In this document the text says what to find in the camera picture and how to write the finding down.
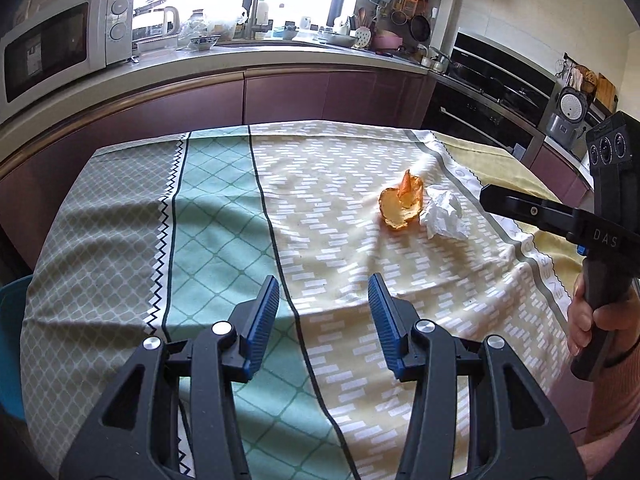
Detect grey rice cooker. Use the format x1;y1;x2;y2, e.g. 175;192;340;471
546;87;588;150

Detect blue trash bin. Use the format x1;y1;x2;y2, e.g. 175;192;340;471
0;275;32;422

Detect glass electric kettle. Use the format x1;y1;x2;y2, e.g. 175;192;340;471
132;0;181;42

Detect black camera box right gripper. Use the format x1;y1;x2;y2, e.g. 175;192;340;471
586;110;639;231

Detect black built-in oven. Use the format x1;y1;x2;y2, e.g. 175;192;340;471
422;29;559;162

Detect kitchen faucet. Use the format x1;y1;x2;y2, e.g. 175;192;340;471
242;0;272;40

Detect white microwave oven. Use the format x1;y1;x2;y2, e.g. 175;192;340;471
1;0;134;122

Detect small patterned bowl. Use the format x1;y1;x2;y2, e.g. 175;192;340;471
190;34;220;52

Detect orange peel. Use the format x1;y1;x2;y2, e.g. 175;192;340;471
378;169;425;230

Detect black hanging frying pan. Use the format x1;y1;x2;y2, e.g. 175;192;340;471
408;13;432;44

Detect patterned tablecloth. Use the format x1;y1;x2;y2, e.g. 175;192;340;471
21;122;580;479

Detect white soap bottle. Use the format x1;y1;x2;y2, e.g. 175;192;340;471
256;0;269;26

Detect person's right hand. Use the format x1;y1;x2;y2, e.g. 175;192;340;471
567;274;639;360

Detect white tissue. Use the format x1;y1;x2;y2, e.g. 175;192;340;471
420;184;470;240

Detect pink pot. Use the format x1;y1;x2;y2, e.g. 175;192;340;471
371;30;404;51

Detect purple base cabinets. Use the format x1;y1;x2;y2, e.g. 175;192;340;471
1;65;435;276

